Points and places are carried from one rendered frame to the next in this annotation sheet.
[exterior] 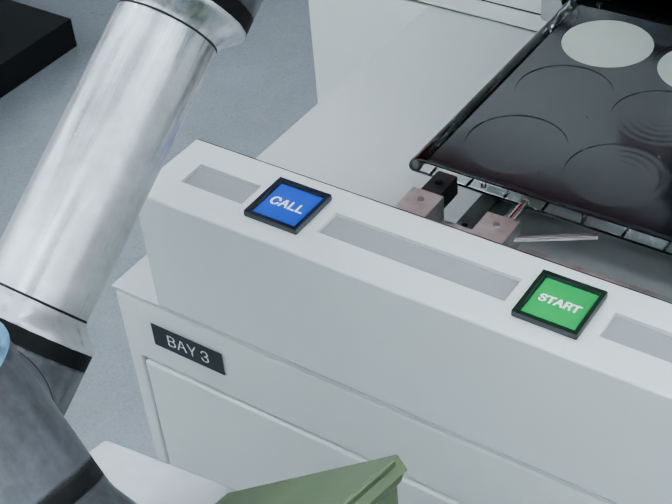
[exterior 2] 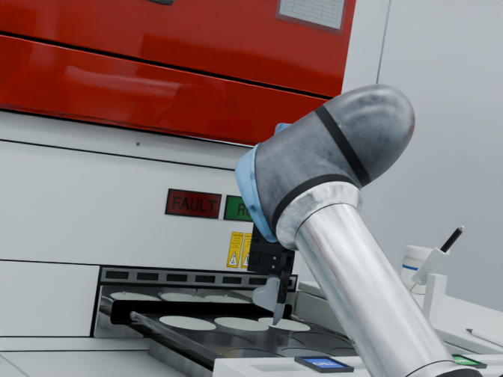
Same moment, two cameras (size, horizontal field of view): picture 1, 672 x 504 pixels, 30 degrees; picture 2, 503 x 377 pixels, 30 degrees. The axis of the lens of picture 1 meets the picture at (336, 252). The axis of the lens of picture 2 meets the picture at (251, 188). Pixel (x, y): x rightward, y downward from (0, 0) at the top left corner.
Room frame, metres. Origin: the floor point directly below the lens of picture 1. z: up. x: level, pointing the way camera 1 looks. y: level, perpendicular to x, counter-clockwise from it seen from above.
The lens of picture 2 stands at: (0.64, 1.22, 1.24)
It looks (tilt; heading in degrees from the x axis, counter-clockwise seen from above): 3 degrees down; 287
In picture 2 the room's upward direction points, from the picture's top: 9 degrees clockwise
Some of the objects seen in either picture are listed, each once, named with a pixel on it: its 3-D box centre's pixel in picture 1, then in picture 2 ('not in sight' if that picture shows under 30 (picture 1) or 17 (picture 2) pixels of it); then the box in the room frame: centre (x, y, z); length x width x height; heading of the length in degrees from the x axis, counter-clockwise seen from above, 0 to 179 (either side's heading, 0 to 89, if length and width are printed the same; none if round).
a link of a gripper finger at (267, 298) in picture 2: not in sight; (268, 301); (1.07, -0.40, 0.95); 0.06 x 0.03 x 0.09; 17
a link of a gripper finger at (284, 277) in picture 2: not in sight; (284, 278); (1.05, -0.40, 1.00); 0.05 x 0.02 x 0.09; 107
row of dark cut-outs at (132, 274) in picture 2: not in sight; (204, 278); (1.22, -0.46, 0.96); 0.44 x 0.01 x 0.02; 53
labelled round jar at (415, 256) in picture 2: not in sight; (418, 269); (0.86, -0.82, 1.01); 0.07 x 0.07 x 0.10
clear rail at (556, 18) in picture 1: (500, 77); (184, 341); (1.14, -0.19, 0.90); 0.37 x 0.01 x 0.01; 143
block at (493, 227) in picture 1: (483, 251); not in sight; (0.86, -0.13, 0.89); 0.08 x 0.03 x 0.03; 143
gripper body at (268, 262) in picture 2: not in sight; (275, 241); (1.08, -0.41, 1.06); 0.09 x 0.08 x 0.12; 17
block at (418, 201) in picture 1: (407, 224); not in sight; (0.91, -0.07, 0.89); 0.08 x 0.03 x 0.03; 143
